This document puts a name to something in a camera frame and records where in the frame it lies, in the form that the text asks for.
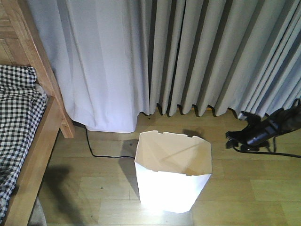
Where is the wooden bed frame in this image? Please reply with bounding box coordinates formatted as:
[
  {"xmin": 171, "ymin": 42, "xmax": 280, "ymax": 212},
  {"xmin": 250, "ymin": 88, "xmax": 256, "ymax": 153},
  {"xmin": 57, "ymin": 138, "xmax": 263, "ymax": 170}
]
[{"xmin": 0, "ymin": 0, "xmax": 74, "ymax": 226}]

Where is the black white checkered bedding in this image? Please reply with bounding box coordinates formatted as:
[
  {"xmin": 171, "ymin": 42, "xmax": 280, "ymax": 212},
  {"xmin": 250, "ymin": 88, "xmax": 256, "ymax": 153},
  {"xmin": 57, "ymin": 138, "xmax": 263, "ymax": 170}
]
[{"xmin": 0, "ymin": 65, "xmax": 48, "ymax": 219}]

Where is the light grey curtain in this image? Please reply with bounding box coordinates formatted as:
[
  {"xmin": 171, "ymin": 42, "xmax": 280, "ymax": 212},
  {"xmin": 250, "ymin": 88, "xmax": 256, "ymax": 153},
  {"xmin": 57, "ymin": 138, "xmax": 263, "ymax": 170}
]
[{"xmin": 138, "ymin": 0, "xmax": 301, "ymax": 117}]

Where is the white plastic trash bin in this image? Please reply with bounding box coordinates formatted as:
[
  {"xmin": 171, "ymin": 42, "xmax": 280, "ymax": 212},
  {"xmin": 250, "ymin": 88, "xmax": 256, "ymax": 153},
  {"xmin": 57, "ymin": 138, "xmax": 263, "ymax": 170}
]
[{"xmin": 135, "ymin": 130, "xmax": 212, "ymax": 213}]

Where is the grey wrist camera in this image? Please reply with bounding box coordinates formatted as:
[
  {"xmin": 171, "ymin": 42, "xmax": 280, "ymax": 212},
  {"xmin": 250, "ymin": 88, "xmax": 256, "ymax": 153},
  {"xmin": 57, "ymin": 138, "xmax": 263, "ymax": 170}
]
[{"xmin": 239, "ymin": 111, "xmax": 261, "ymax": 121}]

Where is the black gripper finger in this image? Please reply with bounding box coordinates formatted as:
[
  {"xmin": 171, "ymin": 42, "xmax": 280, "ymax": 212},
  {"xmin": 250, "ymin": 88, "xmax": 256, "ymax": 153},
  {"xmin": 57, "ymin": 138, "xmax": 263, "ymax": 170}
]
[
  {"xmin": 225, "ymin": 131, "xmax": 244, "ymax": 139},
  {"xmin": 226, "ymin": 139, "xmax": 240, "ymax": 148}
]

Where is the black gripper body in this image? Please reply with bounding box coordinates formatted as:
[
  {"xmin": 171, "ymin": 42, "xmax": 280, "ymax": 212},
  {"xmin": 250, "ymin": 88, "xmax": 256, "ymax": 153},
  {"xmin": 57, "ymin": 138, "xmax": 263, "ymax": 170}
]
[{"xmin": 240, "ymin": 122, "xmax": 277, "ymax": 151}]

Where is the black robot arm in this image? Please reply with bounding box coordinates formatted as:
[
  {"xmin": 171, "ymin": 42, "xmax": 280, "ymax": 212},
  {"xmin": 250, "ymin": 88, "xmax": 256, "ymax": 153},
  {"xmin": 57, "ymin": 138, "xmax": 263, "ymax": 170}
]
[{"xmin": 226, "ymin": 98, "xmax": 301, "ymax": 153}]

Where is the white sheer curtain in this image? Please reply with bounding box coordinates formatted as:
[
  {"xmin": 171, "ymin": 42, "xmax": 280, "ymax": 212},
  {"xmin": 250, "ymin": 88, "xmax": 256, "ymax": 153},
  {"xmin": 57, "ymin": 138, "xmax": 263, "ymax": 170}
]
[{"xmin": 28, "ymin": 0, "xmax": 149, "ymax": 133}]

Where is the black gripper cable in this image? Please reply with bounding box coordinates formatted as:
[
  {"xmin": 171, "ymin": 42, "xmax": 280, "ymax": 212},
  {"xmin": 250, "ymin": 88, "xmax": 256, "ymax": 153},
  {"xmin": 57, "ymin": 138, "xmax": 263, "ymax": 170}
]
[{"xmin": 232, "ymin": 145, "xmax": 301, "ymax": 159}]

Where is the black power cord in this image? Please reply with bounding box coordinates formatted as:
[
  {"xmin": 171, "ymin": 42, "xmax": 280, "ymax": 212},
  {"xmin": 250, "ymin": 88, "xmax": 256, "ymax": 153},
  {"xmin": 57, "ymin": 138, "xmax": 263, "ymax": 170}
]
[{"xmin": 84, "ymin": 127, "xmax": 136, "ymax": 159}]

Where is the grey round rug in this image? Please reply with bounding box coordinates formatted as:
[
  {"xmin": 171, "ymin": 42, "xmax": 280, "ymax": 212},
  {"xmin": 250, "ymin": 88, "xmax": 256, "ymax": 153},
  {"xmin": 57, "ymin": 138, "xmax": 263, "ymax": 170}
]
[{"xmin": 27, "ymin": 197, "xmax": 47, "ymax": 226}]

